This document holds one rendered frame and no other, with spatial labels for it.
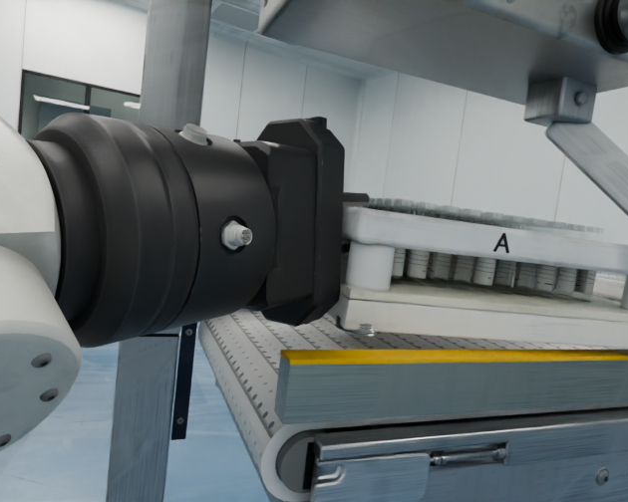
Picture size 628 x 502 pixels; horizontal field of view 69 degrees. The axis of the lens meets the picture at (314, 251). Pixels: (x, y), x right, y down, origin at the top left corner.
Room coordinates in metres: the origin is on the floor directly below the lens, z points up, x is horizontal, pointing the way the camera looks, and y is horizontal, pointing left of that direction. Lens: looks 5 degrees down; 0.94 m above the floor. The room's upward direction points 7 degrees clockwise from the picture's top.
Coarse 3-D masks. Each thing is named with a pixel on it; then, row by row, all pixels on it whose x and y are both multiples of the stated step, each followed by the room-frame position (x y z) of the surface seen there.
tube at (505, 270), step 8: (512, 216) 0.33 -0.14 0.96; (520, 216) 0.32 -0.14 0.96; (504, 224) 0.33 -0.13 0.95; (512, 224) 0.32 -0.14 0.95; (520, 224) 0.32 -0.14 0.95; (504, 264) 0.33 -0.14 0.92; (512, 264) 0.32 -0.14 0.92; (496, 272) 0.33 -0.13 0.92; (504, 272) 0.33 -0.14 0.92; (512, 272) 0.33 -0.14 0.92; (496, 280) 0.33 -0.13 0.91; (504, 280) 0.33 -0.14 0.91; (512, 280) 0.33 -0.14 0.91; (496, 288) 0.33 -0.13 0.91; (504, 288) 0.32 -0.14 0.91
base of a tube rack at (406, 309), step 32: (352, 288) 0.26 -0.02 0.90; (416, 288) 0.29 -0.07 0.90; (448, 288) 0.31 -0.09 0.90; (352, 320) 0.26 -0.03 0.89; (384, 320) 0.26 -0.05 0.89; (416, 320) 0.27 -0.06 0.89; (448, 320) 0.27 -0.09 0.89; (480, 320) 0.28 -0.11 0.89; (512, 320) 0.28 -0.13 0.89; (544, 320) 0.29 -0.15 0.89; (576, 320) 0.30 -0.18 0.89; (608, 320) 0.30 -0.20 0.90
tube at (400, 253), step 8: (400, 200) 0.30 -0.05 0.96; (408, 200) 0.30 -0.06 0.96; (400, 208) 0.30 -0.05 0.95; (408, 208) 0.30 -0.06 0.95; (400, 248) 0.30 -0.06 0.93; (400, 256) 0.30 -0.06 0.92; (400, 264) 0.30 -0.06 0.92; (392, 272) 0.30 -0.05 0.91; (400, 272) 0.30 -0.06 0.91; (392, 280) 0.30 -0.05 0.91; (400, 280) 0.31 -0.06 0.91
